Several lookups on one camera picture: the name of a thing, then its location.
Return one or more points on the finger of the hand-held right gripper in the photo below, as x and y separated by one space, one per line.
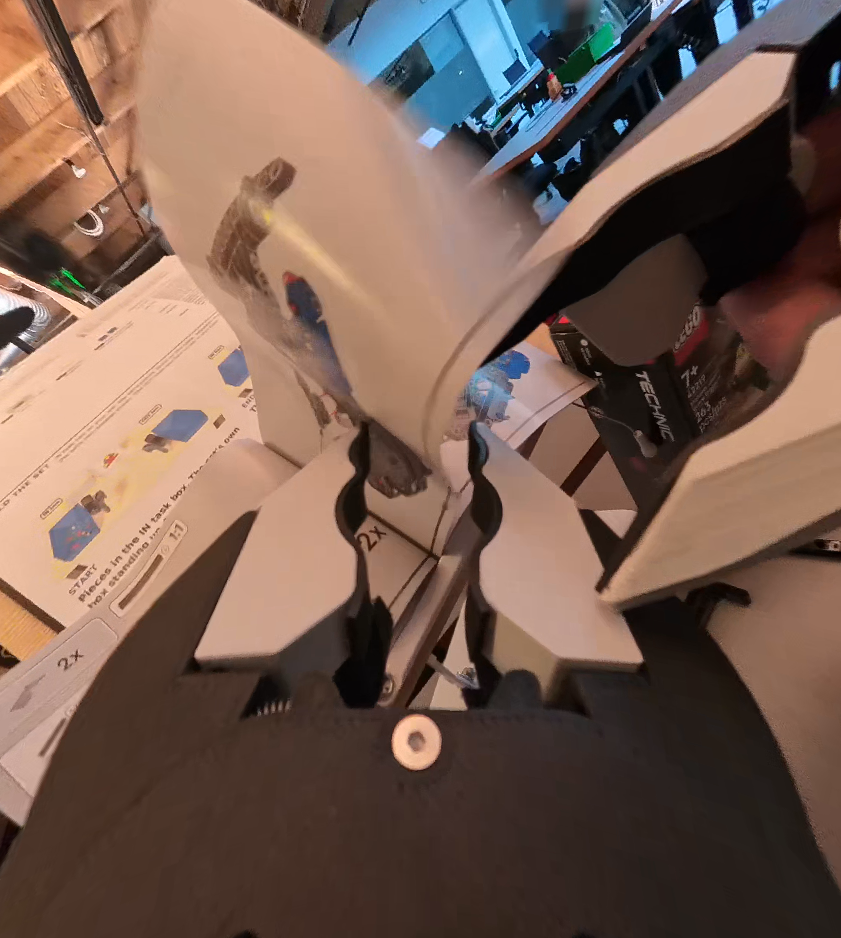
779 498
647 168

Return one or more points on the black metal column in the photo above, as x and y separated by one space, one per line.
68 66

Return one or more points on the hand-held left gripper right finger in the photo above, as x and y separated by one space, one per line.
545 586

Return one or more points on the background wooden table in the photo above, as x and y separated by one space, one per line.
574 117

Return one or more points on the white book stand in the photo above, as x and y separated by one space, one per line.
435 623

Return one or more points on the instruction booklet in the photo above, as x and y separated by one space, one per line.
317 183

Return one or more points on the printed task instruction sheet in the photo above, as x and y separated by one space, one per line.
61 440

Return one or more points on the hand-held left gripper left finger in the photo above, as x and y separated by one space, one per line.
281 586

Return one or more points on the green flat board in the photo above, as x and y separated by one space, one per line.
585 55

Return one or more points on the monster truck toy box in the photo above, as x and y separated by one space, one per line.
647 410

